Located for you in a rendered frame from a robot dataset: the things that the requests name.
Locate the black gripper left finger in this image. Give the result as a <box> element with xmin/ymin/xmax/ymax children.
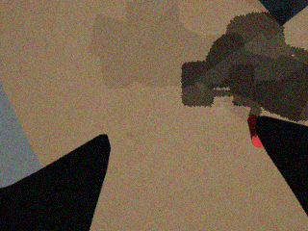
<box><xmin>0</xmin><ymin>135</ymin><xmax>112</xmax><ymax>231</ymax></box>

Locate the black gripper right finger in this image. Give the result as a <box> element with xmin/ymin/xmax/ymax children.
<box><xmin>255</xmin><ymin>115</ymin><xmax>308</xmax><ymax>216</ymax></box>

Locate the dark open box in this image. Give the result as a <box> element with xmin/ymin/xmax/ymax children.
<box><xmin>259</xmin><ymin>0</ymin><xmax>308</xmax><ymax>27</ymax></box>

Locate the dark red peg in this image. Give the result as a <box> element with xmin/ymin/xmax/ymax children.
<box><xmin>246</xmin><ymin>115</ymin><xmax>263</xmax><ymax>147</ymax></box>

